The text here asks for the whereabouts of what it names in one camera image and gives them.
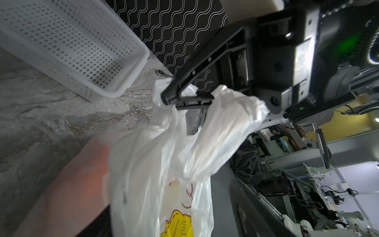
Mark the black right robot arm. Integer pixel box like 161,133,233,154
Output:
161,1,379,128

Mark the white perforated plastic basket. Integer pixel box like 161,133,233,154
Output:
1,1,150,102

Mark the white printed plastic bag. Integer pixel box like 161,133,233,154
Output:
14,79,269,237

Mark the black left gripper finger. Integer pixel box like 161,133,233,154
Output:
77,205,113,237

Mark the green handled ratchet wrench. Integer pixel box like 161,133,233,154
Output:
156,70,172,78

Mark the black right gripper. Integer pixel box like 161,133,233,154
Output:
160,5,356,119

